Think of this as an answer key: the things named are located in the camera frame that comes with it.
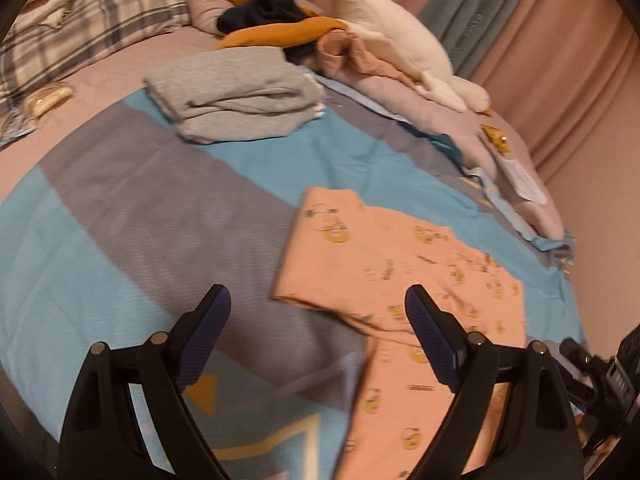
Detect pink cartoon print garment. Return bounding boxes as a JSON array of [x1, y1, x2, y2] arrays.
[[273, 188, 526, 479]]

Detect folded grey clothes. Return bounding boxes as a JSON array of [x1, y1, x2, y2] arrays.
[[143, 47, 326, 144]]

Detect blue grey patterned bedsheet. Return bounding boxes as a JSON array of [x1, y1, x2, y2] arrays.
[[1, 87, 584, 479]]

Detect white paper sheet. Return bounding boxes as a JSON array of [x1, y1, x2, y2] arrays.
[[497, 154, 548, 206]]

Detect mauve quilt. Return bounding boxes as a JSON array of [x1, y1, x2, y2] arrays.
[[303, 54, 565, 240]]

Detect small yellow plush toy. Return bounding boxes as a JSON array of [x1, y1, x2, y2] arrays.
[[480, 124, 511, 154]]

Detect pink curtain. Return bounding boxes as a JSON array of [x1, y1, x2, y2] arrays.
[[394, 0, 639, 179]]

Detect small packaged snack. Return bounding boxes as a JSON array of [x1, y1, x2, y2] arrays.
[[23, 82, 75, 118]]

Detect white goose plush toy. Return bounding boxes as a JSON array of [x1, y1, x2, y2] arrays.
[[328, 0, 491, 113]]

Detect grey-blue curtain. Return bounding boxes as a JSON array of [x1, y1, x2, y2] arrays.
[[418, 0, 521, 78]]

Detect pink crumpled garment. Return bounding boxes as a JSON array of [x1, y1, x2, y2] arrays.
[[316, 29, 416, 89]]

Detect plaid pillow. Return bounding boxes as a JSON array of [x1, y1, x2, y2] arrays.
[[0, 0, 202, 111]]

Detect dark navy garment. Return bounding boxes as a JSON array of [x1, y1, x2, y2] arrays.
[[216, 0, 308, 35]]

